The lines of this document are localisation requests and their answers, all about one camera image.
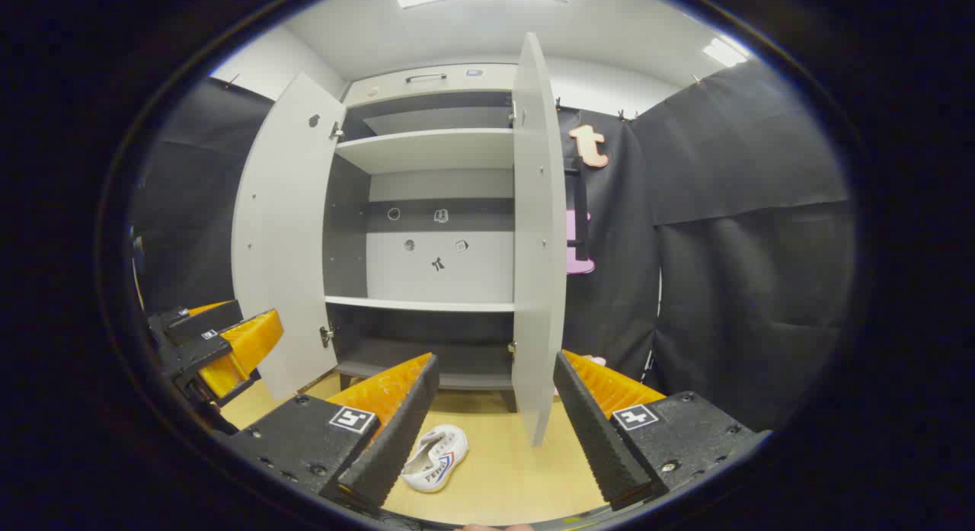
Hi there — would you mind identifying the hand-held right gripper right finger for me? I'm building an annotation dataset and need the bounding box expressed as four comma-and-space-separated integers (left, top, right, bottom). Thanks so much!
552, 350, 772, 511

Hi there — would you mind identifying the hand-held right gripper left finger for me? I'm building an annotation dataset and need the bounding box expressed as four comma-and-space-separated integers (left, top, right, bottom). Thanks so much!
227, 352, 441, 510

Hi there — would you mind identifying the white canvas shoe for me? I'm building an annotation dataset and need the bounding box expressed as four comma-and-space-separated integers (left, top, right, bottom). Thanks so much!
401, 424, 470, 493

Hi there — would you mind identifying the white shoe cabinet door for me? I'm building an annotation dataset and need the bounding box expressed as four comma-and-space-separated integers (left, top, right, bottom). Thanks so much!
231, 72, 347, 402
510, 32, 568, 446

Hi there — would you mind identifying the white grey shoe cabinet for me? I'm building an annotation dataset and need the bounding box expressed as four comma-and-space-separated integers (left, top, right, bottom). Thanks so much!
324, 62, 519, 414

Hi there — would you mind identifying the dark grey cabinet shelf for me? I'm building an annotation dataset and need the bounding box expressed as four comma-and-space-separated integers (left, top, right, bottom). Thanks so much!
335, 339, 515, 391

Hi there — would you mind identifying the white cabinet shelf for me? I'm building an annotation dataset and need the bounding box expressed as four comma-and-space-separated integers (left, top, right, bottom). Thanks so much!
335, 127, 515, 175
363, 106, 513, 136
325, 295, 517, 313

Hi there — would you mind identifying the black backdrop cloth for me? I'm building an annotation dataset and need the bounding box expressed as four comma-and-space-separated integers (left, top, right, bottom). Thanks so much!
129, 59, 858, 433

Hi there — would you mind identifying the small ceiling light panel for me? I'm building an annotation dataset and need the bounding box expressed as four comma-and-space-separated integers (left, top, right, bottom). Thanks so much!
702, 37, 751, 67

